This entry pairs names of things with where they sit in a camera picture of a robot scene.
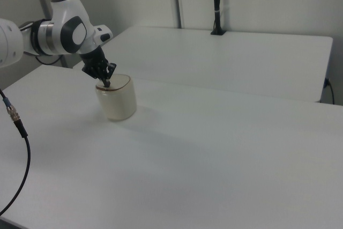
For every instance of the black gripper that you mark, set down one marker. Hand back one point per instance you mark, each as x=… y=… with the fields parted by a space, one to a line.
x=93 y=57

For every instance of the cream plastic trash bin body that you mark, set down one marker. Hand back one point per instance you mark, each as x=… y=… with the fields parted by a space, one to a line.
x=118 y=105

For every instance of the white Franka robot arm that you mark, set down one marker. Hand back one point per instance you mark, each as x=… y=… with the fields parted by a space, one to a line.
x=67 y=11

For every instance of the white side table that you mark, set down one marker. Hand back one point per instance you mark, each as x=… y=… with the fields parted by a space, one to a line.
x=214 y=60

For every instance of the black camera pole with base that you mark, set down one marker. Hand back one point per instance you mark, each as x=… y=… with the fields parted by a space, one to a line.
x=217 y=6

